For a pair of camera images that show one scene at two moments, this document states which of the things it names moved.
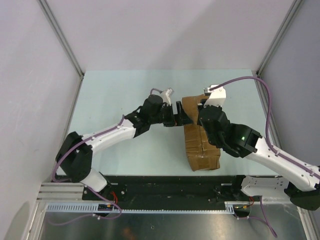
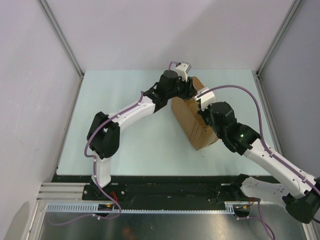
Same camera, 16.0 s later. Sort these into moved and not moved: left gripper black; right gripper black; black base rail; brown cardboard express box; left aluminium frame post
Moved: brown cardboard express box; left gripper black; right gripper black
Not moved: left aluminium frame post; black base rail
